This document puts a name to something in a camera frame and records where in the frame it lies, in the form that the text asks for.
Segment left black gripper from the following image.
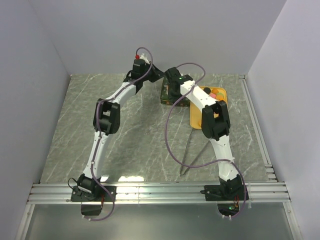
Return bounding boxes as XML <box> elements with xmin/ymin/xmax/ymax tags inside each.
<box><xmin>141</xmin><ymin>62</ymin><xmax>166</xmax><ymax>84</ymax></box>

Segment green cookie tin box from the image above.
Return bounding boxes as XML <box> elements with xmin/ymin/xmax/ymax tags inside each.
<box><xmin>160</xmin><ymin>77</ymin><xmax>190</xmax><ymax>107</ymax></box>

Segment metal serving tongs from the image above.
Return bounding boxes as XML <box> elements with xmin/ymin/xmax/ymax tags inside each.
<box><xmin>179</xmin><ymin>130</ymin><xmax>210</xmax><ymax>177</ymax></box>

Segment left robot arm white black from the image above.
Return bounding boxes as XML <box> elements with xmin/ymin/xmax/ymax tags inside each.
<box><xmin>77</xmin><ymin>58</ymin><xmax>164</xmax><ymax>201</ymax></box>

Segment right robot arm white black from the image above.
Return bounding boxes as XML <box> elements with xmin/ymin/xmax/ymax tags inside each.
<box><xmin>164</xmin><ymin>67</ymin><xmax>247</xmax><ymax>200</ymax></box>

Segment black sandwich cookie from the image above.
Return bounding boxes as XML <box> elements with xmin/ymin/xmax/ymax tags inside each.
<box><xmin>203</xmin><ymin>87</ymin><xmax>211</xmax><ymax>95</ymax></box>

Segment yellow cookie tray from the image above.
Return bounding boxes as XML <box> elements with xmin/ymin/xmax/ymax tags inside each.
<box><xmin>189</xmin><ymin>86</ymin><xmax>228</xmax><ymax>130</ymax></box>

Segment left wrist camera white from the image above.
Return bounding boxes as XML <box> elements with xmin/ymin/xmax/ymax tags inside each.
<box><xmin>135</xmin><ymin>53</ymin><xmax>151</xmax><ymax>65</ymax></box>

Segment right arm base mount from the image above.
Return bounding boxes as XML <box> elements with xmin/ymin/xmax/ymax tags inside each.
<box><xmin>200</xmin><ymin>185</ymin><xmax>249</xmax><ymax>202</ymax></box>

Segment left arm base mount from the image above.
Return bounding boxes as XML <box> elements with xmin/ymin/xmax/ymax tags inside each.
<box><xmin>70</xmin><ymin>185</ymin><xmax>113</xmax><ymax>217</ymax></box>

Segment aluminium mounting rail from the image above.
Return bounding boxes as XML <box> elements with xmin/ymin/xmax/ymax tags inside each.
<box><xmin>27</xmin><ymin>182</ymin><xmax>291</xmax><ymax>205</ymax></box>

